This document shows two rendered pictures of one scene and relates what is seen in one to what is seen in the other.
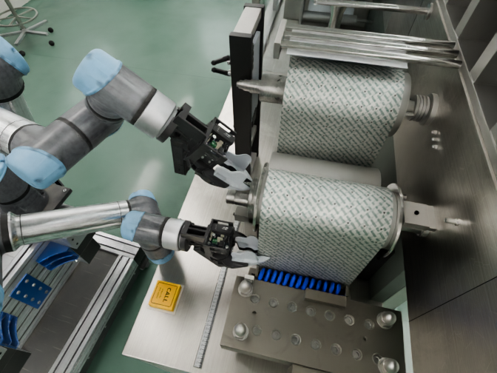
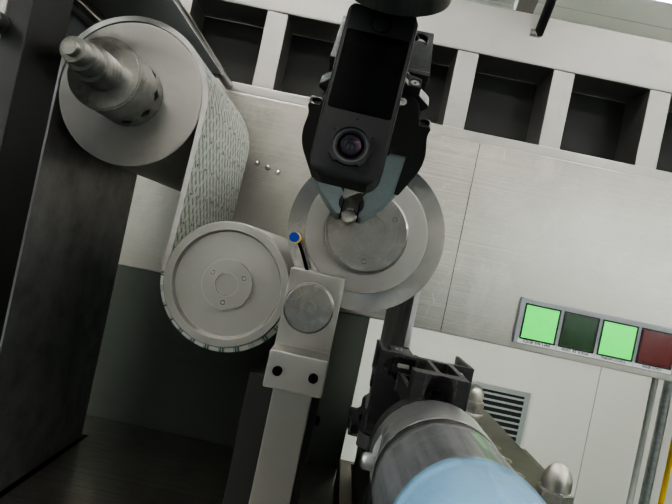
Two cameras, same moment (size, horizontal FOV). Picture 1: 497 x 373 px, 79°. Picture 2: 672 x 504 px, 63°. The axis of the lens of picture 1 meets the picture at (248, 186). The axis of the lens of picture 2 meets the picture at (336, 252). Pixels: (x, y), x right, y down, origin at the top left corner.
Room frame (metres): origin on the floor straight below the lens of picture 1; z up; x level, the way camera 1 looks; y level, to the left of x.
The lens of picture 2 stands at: (0.48, 0.47, 1.22)
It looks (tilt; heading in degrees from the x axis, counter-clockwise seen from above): 0 degrees down; 258
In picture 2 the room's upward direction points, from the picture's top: 12 degrees clockwise
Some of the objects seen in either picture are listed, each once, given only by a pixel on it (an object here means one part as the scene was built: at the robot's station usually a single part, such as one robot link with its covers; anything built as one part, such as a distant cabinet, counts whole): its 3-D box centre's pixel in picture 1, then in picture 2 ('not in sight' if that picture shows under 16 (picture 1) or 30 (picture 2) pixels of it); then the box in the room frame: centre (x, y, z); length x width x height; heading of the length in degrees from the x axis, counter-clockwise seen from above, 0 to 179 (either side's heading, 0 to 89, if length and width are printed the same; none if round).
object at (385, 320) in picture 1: (388, 318); not in sight; (0.16, -0.32, 1.05); 0.04 x 0.04 x 0.04
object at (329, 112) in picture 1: (318, 183); (235, 291); (0.45, -0.18, 1.16); 0.39 x 0.23 x 0.51; 168
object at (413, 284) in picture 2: (260, 197); (366, 232); (0.35, -0.03, 1.25); 0.15 x 0.01 x 0.15; 168
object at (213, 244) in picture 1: (208, 239); (416, 417); (0.32, 0.09, 1.12); 0.12 x 0.08 x 0.09; 78
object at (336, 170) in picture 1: (319, 183); (249, 278); (0.44, -0.18, 1.18); 0.26 x 0.12 x 0.12; 78
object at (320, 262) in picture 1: (307, 261); (387, 365); (0.27, -0.14, 1.11); 0.23 x 0.01 x 0.18; 78
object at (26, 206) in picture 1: (18, 196); not in sight; (0.61, 0.83, 0.87); 0.15 x 0.15 x 0.10
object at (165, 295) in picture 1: (165, 295); not in sight; (0.25, 0.23, 0.91); 0.07 x 0.07 x 0.02; 78
